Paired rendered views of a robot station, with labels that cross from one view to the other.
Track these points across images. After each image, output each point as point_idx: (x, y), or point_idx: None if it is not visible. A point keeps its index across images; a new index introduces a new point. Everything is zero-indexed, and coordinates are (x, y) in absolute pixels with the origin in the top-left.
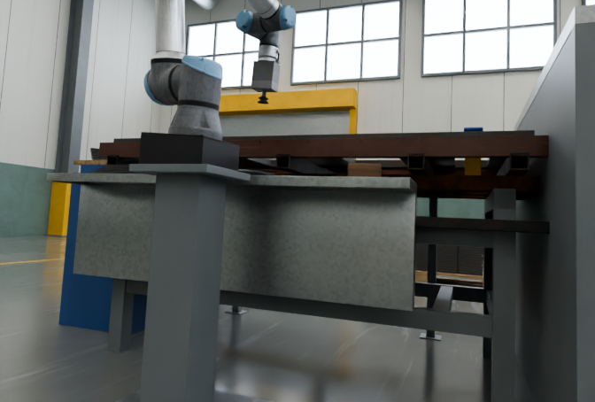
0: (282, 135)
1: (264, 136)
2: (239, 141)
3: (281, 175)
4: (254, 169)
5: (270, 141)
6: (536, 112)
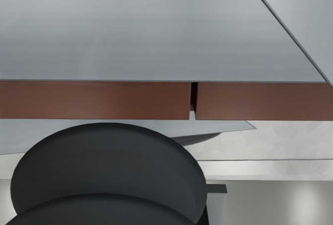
0: (291, 82)
1: (187, 80)
2: (88, 117)
3: (286, 180)
4: (196, 122)
5: (238, 117)
6: None
